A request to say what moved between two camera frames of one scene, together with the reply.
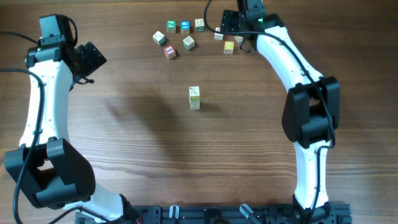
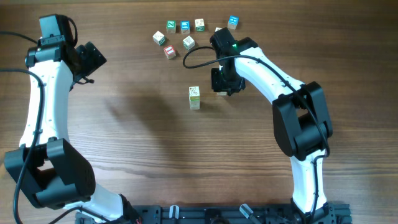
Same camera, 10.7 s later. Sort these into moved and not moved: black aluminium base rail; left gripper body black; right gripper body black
Moved: right gripper body black
Not moved: black aluminium base rail; left gripper body black
